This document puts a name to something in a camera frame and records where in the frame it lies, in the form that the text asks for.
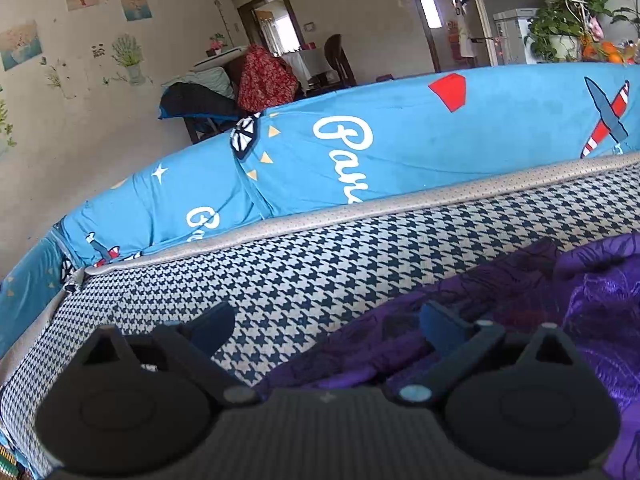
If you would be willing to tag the pile of oranges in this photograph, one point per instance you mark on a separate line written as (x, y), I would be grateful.
(602, 51)

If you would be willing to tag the large pastel wall picture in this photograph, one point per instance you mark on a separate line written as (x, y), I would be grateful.
(20, 45)

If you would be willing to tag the brown wooden door frame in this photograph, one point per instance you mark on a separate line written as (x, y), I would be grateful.
(245, 25)

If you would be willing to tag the white appliance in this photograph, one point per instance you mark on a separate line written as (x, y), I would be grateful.
(512, 35)

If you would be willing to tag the green pothos plant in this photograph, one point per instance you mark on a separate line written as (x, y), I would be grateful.
(565, 10)

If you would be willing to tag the purple floral blouse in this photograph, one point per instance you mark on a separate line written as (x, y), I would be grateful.
(575, 310)

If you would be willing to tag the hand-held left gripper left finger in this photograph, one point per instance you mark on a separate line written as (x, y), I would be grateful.
(212, 327)

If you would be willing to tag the white table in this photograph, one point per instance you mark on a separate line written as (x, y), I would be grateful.
(220, 55)

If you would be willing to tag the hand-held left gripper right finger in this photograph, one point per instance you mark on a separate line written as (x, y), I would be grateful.
(442, 327)

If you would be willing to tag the lavender pot wall sticker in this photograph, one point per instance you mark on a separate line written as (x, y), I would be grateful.
(129, 60)

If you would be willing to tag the peace lily plant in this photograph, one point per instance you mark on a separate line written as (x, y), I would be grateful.
(629, 15)

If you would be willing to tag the red floral cloth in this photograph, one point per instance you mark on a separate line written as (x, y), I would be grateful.
(265, 80)

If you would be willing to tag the dark wooden chair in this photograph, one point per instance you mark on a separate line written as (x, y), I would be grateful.
(340, 60)

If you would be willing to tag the dark blue bag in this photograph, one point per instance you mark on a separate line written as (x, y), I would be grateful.
(197, 102)

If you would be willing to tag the blue airplane print sofa cover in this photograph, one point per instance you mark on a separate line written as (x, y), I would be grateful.
(400, 150)

